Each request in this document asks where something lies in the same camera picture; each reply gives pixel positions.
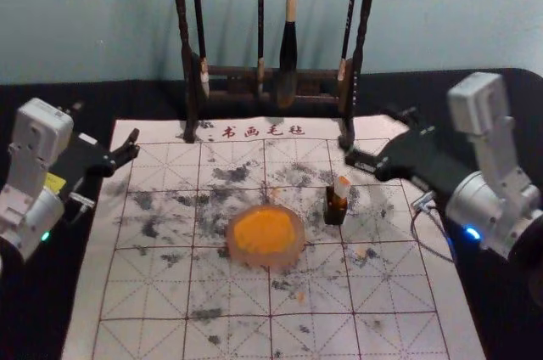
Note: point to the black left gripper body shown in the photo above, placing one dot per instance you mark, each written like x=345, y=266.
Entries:
x=85, y=164

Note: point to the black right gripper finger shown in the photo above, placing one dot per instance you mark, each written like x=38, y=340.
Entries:
x=360, y=167
x=371, y=156

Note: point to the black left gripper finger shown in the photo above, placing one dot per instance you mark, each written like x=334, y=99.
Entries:
x=127, y=157
x=132, y=139

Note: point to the black table cloth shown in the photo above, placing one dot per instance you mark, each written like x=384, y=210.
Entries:
x=475, y=317

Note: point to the thin black calligraphy brush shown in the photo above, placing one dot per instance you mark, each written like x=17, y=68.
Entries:
x=197, y=3
x=350, y=16
x=260, y=3

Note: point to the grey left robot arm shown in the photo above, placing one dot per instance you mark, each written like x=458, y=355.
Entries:
x=34, y=207

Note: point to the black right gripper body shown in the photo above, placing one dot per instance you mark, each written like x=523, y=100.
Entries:
x=424, y=156

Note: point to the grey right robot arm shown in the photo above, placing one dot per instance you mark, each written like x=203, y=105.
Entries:
x=488, y=203

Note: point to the white felt mat red grid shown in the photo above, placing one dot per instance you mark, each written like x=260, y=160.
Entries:
x=169, y=292

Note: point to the dark wooden brush rack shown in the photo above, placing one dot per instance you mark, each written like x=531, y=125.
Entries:
x=187, y=58

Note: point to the translucent dish of orange paste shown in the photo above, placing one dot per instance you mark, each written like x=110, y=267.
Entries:
x=265, y=234

